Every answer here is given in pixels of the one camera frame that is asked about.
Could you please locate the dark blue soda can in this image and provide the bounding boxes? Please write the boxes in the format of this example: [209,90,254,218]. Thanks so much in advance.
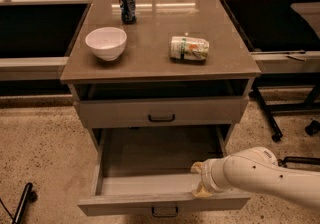
[119,0,136,24]

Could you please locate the black chair base right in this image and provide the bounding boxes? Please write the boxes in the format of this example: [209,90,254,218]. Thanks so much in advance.
[278,120,320,167]

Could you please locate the black stand leg left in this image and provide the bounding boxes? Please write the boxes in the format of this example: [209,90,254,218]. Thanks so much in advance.
[0,182,38,224]

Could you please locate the white ceramic bowl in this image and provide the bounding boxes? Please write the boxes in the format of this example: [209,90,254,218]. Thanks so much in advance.
[85,27,127,61]

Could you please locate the grey drawer cabinet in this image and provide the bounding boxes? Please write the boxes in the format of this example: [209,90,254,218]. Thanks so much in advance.
[61,0,260,145]

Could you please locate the grey drawer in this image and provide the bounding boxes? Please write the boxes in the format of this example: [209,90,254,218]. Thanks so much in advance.
[78,126,250,218]
[74,97,248,129]

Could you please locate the green white lying can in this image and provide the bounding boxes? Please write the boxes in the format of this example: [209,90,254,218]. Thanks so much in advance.
[169,36,210,61]

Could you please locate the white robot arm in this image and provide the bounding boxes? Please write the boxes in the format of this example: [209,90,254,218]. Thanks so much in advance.
[191,147,320,210]

